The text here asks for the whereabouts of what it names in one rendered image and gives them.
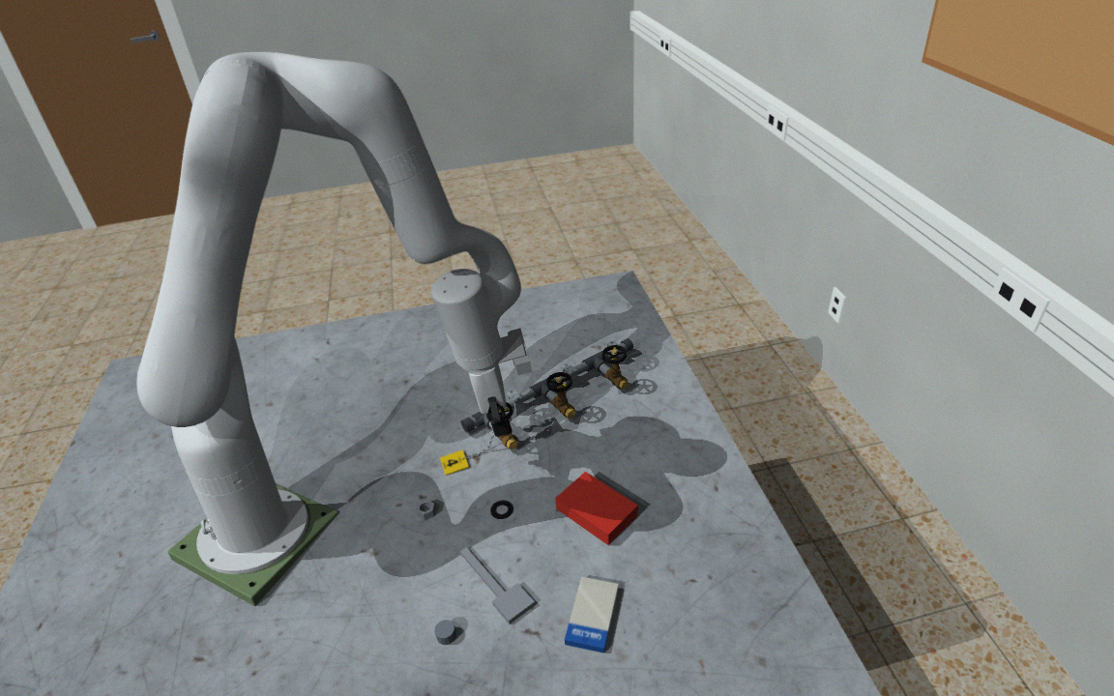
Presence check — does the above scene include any black flat ring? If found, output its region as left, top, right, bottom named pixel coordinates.
left=490, top=501, right=514, bottom=519

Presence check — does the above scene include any dark red rectangular block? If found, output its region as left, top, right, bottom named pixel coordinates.
left=555, top=472, right=638, bottom=545

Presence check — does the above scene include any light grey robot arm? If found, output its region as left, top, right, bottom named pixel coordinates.
left=136, top=52, right=532, bottom=574

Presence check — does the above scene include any grey cylinder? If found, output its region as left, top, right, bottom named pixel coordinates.
left=434, top=620, right=456, bottom=645

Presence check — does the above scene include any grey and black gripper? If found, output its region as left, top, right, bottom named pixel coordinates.
left=463, top=363, right=514, bottom=437

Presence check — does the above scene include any yellow tag on silver chain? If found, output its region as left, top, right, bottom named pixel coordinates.
left=440, top=431, right=494, bottom=476

